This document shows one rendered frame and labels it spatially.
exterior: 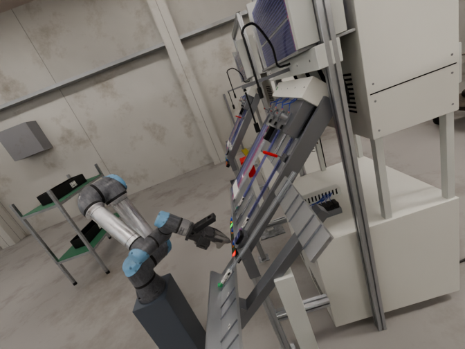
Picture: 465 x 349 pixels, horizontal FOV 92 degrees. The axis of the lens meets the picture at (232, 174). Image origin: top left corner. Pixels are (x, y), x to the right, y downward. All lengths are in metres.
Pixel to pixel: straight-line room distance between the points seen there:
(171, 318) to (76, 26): 5.23
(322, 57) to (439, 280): 1.22
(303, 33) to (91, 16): 5.05
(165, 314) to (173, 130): 4.24
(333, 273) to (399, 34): 0.98
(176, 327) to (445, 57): 1.63
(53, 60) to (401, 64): 5.56
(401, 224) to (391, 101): 0.54
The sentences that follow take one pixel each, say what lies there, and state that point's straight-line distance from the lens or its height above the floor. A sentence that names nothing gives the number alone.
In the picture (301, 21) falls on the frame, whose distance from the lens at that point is 0.86.
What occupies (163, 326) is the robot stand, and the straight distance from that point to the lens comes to 1.46.
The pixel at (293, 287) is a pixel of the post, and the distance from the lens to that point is 0.77.
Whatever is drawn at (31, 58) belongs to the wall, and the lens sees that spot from 6.01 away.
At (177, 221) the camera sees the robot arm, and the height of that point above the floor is 0.91.
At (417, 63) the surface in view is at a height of 1.21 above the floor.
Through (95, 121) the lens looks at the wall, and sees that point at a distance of 5.56.
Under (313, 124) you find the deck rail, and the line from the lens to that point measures 0.88.
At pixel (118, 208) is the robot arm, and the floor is 1.01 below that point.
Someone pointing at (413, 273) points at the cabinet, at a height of 0.27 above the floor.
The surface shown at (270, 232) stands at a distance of 2.26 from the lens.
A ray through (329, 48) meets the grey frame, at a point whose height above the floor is 1.36.
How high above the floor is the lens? 1.35
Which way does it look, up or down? 20 degrees down
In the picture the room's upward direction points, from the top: 21 degrees counter-clockwise
